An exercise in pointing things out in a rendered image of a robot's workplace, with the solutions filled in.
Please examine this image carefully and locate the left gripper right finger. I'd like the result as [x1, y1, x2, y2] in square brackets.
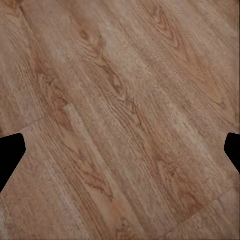
[224, 133, 240, 172]

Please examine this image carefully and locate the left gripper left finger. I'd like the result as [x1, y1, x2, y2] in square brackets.
[0, 133, 26, 193]

